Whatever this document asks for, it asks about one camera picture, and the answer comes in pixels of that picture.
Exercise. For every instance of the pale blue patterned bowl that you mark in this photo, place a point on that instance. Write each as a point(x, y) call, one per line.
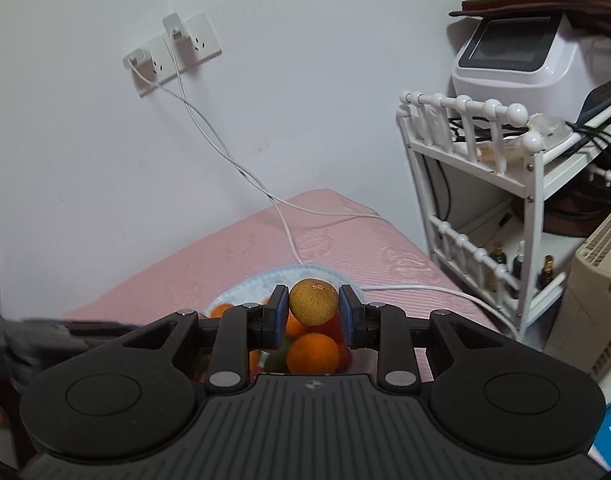
point(265, 282)

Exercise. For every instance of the clear plastic piece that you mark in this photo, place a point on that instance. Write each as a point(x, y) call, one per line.
point(550, 127)

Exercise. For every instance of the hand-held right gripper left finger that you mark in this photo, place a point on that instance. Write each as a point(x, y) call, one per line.
point(278, 317)

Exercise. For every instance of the pink quilted mattress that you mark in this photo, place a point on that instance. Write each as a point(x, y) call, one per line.
point(335, 240)

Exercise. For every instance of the beige appliance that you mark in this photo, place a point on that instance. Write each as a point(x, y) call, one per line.
point(595, 310)

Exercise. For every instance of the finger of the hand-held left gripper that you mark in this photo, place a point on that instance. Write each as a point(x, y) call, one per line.
point(103, 332)

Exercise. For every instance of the dark brown bag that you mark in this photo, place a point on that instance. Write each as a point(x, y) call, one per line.
point(570, 217)

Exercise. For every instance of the blue plastic packet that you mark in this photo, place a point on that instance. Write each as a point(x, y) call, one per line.
point(610, 435)

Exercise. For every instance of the orange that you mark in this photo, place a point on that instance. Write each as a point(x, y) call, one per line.
point(254, 360)
point(295, 326)
point(313, 354)
point(223, 310)

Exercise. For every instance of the white wall socket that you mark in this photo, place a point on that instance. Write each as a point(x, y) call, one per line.
point(158, 70)
point(203, 40)

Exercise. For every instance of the brown cloth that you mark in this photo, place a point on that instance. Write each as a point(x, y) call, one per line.
point(535, 2)

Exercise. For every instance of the small green lime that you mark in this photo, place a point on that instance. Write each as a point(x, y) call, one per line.
point(276, 358)

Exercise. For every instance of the white machine with screen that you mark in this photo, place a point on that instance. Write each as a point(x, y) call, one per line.
point(560, 75)

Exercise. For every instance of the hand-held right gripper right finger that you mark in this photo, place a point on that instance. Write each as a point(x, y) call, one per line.
point(348, 317)

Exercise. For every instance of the white rack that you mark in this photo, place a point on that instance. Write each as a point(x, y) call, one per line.
point(533, 185)

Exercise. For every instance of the yellow-brown longan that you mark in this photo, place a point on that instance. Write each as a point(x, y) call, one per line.
point(313, 301)

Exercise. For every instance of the red tomato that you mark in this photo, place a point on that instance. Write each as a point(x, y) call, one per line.
point(344, 357)
point(329, 331)

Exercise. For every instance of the white charger plug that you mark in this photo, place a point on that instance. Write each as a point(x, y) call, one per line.
point(135, 58)
point(173, 25)

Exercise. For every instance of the small dark bottle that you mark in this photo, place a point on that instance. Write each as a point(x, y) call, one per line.
point(546, 271)
point(519, 259)
point(497, 255)

